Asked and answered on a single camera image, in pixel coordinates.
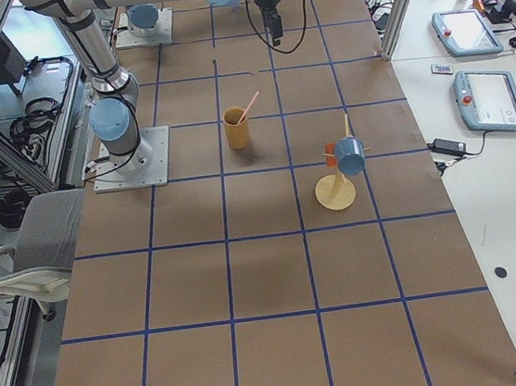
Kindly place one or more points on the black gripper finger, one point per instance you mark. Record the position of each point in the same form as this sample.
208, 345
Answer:
276, 27

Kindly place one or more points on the pink chopstick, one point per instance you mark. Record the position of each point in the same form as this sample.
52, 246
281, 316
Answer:
249, 106

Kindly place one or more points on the bamboo chopstick holder cup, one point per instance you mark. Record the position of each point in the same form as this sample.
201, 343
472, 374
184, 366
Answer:
236, 129

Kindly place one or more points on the blue mug on stand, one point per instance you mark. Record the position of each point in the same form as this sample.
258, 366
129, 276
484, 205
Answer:
350, 157

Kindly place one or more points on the red mug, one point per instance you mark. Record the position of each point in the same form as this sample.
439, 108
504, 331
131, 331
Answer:
330, 158

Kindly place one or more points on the teach pendant far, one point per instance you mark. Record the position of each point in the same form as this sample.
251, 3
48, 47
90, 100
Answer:
465, 33

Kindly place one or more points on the teach pendant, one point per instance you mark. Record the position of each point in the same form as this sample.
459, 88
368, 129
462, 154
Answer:
465, 33
486, 100

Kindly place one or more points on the black power adapter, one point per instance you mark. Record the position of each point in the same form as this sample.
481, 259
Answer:
449, 148

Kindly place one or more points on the teach pendant near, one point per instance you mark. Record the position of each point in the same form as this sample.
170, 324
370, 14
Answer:
486, 100

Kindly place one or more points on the grey office chair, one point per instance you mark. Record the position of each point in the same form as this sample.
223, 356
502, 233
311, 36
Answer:
39, 266

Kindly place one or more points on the aluminium frame post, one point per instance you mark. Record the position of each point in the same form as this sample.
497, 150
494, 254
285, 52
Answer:
393, 28

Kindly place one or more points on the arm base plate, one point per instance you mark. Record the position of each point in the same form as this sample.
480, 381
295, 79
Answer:
129, 36
148, 166

